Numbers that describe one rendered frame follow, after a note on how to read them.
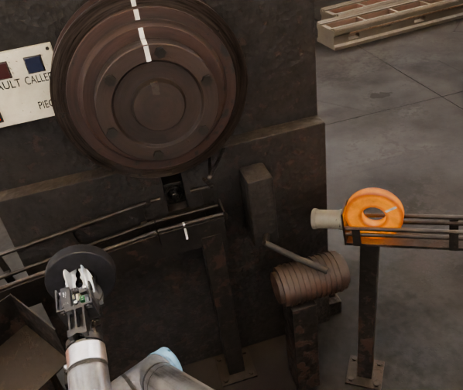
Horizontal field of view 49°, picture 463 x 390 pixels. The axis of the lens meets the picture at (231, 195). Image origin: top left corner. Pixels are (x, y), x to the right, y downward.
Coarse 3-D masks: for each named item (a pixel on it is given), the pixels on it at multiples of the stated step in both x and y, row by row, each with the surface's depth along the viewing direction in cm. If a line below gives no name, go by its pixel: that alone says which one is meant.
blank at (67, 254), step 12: (60, 252) 110; (72, 252) 109; (84, 252) 109; (96, 252) 111; (48, 264) 110; (60, 264) 109; (72, 264) 110; (84, 264) 111; (96, 264) 111; (108, 264) 112; (48, 276) 110; (60, 276) 111; (96, 276) 113; (108, 276) 114; (48, 288) 111; (60, 288) 112; (108, 288) 115
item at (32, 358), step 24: (0, 312) 126; (24, 312) 127; (0, 336) 128; (24, 336) 130; (48, 336) 123; (0, 360) 126; (24, 360) 124; (48, 360) 123; (0, 384) 120; (24, 384) 119
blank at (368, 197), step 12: (360, 192) 136; (372, 192) 133; (384, 192) 133; (348, 204) 137; (360, 204) 136; (372, 204) 134; (384, 204) 133; (396, 204) 132; (348, 216) 139; (360, 216) 138; (396, 216) 134
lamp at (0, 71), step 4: (0, 64) 120; (4, 64) 121; (0, 68) 121; (4, 68) 121; (0, 72) 121; (4, 72) 122; (8, 72) 122; (0, 76) 122; (4, 76) 122; (8, 76) 122
